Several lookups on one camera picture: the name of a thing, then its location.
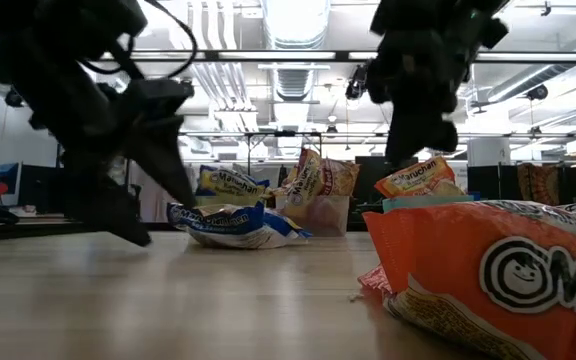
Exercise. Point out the orange Maruchan noodle pack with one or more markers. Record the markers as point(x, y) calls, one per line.
point(443, 250)
point(415, 177)

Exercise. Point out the blue monitor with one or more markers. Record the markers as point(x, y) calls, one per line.
point(7, 176)

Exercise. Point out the black aluminium extrusion frame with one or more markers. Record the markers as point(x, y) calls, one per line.
point(18, 231)

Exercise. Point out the black partition panel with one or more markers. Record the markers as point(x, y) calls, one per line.
point(43, 187)

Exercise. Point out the clear plastic container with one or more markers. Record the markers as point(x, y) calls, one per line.
point(328, 216)

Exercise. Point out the small noodle crumb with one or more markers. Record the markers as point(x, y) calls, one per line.
point(355, 297)

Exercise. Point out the blue Maruchan noodle pack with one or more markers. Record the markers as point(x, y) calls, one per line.
point(233, 227)
point(230, 182)

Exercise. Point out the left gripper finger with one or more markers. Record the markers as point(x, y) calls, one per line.
point(163, 160)
point(113, 215)

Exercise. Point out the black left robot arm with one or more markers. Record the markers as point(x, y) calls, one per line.
point(43, 30)

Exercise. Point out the black partition wall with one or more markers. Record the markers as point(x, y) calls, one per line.
point(488, 182)

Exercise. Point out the green plastic container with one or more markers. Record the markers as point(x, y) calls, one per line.
point(418, 202)

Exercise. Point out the ceiling air vent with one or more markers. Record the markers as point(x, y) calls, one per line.
point(293, 82)

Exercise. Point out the white curtain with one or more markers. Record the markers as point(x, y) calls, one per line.
point(155, 197)

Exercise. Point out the black monitor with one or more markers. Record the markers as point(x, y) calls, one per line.
point(368, 180)

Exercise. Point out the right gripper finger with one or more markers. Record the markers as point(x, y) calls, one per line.
point(415, 137)

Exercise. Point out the patterned tapestry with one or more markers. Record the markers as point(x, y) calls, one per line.
point(540, 182)

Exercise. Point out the black ceiling spotlight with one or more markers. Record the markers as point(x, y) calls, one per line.
point(355, 85)
point(537, 91)
point(13, 99)

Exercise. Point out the black ceiling light track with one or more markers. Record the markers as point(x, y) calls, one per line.
point(278, 56)

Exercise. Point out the red Maruchan noodle pack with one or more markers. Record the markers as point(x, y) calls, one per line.
point(340, 177)
point(305, 180)

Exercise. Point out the yellow plastic container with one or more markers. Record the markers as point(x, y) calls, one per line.
point(225, 201)

